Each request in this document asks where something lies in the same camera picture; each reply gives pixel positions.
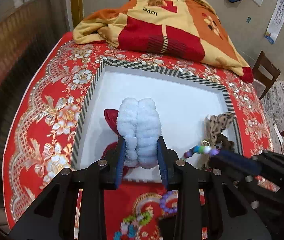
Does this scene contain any red floral tablecloth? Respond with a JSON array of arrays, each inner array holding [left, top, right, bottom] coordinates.
[[2, 33, 273, 239]]

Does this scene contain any wooden chair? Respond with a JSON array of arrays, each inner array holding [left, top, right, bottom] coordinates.
[[252, 51, 281, 100]]

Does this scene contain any striped white tray box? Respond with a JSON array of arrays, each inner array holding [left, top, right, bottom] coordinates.
[[71, 60, 235, 170]]

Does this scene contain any white fluffy scrunchie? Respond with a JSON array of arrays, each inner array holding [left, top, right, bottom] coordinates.
[[117, 98, 162, 169]]

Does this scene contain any multicolour round bead bracelet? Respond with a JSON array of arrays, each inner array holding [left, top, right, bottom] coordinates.
[[180, 144, 220, 161]]

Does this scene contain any purple bead bracelet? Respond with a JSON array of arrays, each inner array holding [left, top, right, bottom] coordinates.
[[159, 190, 179, 215]]

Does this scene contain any leopard print hair bow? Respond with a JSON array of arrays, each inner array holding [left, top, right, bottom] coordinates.
[[204, 112, 235, 146]]

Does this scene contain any red yellow orange blanket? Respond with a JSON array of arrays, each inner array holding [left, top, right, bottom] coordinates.
[[73, 0, 254, 83]]

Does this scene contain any floral fabric bundle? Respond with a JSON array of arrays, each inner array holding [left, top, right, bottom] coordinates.
[[261, 80, 284, 155]]

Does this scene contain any wall calendar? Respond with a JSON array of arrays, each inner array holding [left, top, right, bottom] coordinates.
[[264, 0, 284, 44]]

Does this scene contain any green pastel flower bracelet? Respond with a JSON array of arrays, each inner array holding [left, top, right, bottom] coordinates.
[[113, 210, 154, 240]]

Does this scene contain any dark brown scrunchie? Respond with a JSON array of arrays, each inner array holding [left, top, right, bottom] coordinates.
[[202, 133, 236, 170]]

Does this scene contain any red velvet bow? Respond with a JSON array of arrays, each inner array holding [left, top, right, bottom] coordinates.
[[102, 109, 129, 177]]

